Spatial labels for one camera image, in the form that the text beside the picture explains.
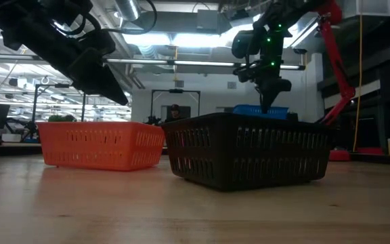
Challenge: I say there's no person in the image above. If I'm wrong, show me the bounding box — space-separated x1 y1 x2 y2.
165 103 186 123

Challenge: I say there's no large orange plastic basket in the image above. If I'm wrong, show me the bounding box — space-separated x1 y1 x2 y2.
37 121 166 171

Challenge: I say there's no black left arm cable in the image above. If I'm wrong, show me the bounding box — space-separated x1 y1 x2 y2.
100 0 158 36

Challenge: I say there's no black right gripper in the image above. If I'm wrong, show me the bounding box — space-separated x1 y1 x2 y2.
232 23 293 115

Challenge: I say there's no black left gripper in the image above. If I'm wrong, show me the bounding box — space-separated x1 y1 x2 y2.
0 6 129 106

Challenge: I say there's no green potted plant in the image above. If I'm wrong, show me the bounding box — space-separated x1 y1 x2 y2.
47 114 78 123

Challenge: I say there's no blue plastic basket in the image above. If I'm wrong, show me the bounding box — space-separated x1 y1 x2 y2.
232 104 290 120

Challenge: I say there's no silver ventilation duct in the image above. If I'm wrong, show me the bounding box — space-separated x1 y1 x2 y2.
114 0 142 22

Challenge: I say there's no long ceiling light fixture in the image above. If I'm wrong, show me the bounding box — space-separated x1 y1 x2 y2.
103 58 307 71

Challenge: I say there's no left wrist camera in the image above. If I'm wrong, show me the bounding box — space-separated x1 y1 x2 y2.
39 0 94 35

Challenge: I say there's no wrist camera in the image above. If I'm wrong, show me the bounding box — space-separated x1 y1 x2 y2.
39 0 94 35
231 29 261 60

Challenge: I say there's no large black plastic basket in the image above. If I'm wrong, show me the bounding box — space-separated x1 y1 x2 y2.
160 112 335 192

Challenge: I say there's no black frame stand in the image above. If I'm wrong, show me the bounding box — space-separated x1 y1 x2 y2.
150 88 202 125
18 83 88 140

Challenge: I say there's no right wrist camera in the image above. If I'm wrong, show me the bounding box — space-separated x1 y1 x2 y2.
231 29 261 60

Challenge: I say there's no red flat tray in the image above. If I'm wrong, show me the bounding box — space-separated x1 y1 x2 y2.
356 146 384 156

